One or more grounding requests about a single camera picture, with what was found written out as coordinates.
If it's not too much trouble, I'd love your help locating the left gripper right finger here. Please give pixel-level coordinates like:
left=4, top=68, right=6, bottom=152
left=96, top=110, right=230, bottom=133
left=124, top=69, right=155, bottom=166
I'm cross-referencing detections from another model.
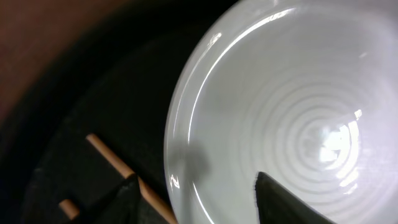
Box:
left=254, top=172, right=333, bottom=224

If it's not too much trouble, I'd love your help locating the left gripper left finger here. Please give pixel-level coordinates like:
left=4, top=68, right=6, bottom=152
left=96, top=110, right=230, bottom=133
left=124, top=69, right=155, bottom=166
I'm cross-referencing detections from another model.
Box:
left=67, top=174, right=141, bottom=224

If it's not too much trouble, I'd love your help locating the wooden chopstick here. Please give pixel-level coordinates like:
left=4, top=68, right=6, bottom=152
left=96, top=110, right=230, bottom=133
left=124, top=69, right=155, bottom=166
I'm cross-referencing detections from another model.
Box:
left=58, top=199, right=80, bottom=220
left=86, top=134, right=178, bottom=224

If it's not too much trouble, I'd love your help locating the white round plate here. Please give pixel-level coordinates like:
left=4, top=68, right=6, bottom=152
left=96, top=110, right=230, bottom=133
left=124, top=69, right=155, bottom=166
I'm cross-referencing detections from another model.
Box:
left=164, top=0, right=397, bottom=223

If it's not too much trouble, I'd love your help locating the round black tray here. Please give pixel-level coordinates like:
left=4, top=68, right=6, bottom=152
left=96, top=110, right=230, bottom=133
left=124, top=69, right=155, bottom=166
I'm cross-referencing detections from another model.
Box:
left=1, top=1, right=233, bottom=223

